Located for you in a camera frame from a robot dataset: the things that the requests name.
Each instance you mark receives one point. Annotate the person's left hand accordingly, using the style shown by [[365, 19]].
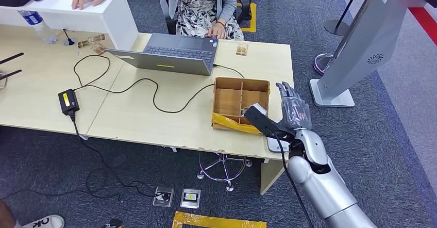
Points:
[[217, 31]]

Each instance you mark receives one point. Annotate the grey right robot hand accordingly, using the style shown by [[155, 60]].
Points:
[[297, 113]]

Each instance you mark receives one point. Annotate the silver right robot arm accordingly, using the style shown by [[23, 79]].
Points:
[[324, 185]]

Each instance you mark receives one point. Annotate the person's left forearm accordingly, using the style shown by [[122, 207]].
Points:
[[228, 2]]

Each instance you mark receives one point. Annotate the person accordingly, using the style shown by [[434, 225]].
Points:
[[201, 7]]

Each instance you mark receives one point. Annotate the grey card reader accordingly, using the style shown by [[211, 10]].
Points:
[[274, 146]]

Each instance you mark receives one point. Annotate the clear plastic film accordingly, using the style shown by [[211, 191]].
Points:
[[298, 112]]

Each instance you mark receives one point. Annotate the white desk shelf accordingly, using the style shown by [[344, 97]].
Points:
[[102, 18]]

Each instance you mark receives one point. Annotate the yellow floor tape mark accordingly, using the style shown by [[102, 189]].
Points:
[[253, 18]]

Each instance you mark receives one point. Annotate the grey laptop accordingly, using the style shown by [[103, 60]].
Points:
[[170, 62]]

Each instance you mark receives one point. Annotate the clear water bottle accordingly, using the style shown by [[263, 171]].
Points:
[[39, 25]]

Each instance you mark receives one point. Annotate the wooden divided box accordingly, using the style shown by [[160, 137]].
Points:
[[227, 101]]

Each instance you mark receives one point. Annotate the chrome stool base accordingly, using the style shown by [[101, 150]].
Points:
[[222, 168]]

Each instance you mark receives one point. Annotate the grey kiosk stand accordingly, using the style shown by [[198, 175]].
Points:
[[362, 42]]

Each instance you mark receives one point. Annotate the black antenna rod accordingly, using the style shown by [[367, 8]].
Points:
[[10, 74], [12, 58]]

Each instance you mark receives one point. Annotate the black power adapter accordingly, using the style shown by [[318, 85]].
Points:
[[68, 101]]

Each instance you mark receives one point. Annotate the light wooden desk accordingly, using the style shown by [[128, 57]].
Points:
[[136, 120]]

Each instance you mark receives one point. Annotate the floor socket box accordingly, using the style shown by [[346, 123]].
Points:
[[190, 198]]

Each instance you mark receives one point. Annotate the floor socket with plug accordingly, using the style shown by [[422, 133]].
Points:
[[163, 196]]

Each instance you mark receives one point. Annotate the red barrier strip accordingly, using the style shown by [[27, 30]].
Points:
[[426, 23]]

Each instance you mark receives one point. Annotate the small black floor object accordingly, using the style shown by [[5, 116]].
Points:
[[112, 223]]

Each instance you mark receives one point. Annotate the white sneaker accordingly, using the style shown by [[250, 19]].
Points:
[[44, 222]]

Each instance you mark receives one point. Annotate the bystander's leg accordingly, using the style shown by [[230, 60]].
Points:
[[6, 216]]

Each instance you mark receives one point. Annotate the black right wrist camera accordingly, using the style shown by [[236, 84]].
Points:
[[263, 118]]

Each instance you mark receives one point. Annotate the black stanchion post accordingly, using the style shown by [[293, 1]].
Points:
[[336, 26]]

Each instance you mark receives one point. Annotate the yellow floor tape frame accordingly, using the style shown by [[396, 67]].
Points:
[[204, 221]]

